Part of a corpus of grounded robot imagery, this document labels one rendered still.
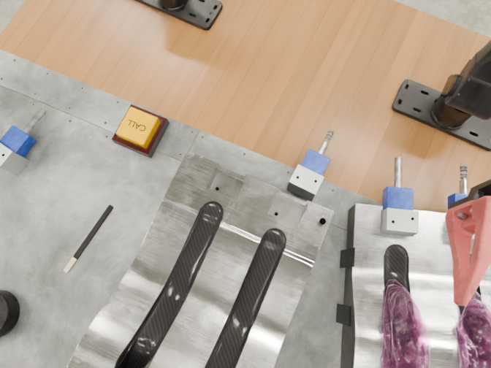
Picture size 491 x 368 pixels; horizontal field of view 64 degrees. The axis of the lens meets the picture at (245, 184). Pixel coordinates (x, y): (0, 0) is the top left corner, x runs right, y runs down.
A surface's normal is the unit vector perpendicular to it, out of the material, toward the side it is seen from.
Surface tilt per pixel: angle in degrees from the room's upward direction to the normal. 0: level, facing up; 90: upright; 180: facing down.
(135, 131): 0
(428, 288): 19
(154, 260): 1
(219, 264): 3
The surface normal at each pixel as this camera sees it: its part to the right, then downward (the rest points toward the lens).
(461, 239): 0.13, -0.55
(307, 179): -0.04, -0.25
